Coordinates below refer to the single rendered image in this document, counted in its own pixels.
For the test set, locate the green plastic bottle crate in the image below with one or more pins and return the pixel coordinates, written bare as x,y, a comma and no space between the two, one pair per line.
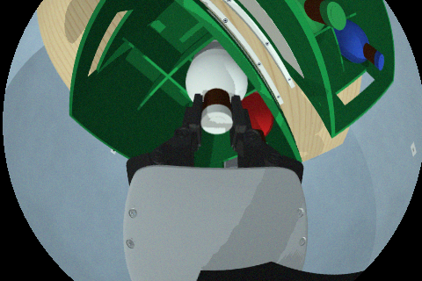
121,104
321,75

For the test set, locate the blue bottle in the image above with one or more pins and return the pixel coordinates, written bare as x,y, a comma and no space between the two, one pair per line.
354,45

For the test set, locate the white bottle with grey band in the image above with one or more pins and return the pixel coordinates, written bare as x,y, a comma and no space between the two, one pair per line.
215,75

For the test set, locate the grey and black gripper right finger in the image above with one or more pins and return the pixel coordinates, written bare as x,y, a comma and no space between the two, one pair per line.
252,151

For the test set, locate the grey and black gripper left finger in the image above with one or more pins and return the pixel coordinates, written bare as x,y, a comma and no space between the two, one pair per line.
178,150

